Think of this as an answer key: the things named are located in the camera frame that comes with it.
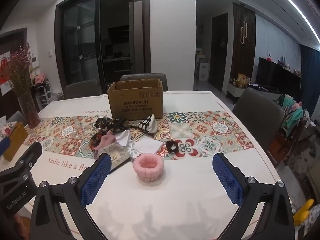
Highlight pink fluffy headband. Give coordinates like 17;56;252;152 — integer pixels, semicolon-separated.
132;154;165;182

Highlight grey dining chair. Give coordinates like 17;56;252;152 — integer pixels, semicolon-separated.
64;79;100;100
232;87;285;163
119;73;168;92

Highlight yellow tissue box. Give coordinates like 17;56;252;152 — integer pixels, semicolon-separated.
0;121;29;162

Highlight white folded cloth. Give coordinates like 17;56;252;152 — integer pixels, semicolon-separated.
126;138;162;159

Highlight dark sliding glass door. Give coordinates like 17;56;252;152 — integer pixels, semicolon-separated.
55;0;150;95

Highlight rack of teal clothes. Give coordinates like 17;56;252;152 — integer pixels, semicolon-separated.
277;94;310;140

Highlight white television cabinet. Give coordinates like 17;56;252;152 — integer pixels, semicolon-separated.
226;81;283;105

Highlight dark wooden door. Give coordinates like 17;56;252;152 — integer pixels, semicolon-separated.
209;12;228;92

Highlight tile patterned tablecloth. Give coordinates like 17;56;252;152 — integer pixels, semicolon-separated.
0;90;282;240

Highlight dried red flower bouquet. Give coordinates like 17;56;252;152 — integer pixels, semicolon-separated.
1;42;34;98

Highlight shoe rack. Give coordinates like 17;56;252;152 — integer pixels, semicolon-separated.
31;74;53;105

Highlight black white patterned pouch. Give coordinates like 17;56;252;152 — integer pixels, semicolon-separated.
129;114;158;133

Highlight black and gold silk scarf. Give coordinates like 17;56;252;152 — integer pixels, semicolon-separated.
90;117;130;153

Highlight white storage cabinet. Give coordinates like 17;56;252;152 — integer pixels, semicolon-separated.
196;46;209;82

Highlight pink plush cloth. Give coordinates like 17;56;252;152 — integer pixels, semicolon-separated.
94;134;118;159

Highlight grey floral pouch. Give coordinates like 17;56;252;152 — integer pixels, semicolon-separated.
99;142;132;174

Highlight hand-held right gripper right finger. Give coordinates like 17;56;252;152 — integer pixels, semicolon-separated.
212;152;294;240

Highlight glass vase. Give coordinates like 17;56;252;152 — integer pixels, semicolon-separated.
17;92;40;128

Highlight red and white wall picture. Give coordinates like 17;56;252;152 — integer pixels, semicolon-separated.
0;51;15;95

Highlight white sock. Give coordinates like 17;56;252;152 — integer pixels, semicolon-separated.
114;129;133;147

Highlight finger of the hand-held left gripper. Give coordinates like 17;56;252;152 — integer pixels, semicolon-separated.
0;141;43;184
0;137;11;156

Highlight brown cardboard box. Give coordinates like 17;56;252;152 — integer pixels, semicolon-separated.
107;78;164;120

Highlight black television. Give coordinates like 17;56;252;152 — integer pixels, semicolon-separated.
256;57;302;95

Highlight blue curtain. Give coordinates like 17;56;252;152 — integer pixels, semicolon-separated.
299;44;320;110

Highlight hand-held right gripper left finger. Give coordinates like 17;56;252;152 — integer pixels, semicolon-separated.
30;153;112;240

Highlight yellow plastic toy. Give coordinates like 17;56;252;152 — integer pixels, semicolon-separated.
293;199;315;227

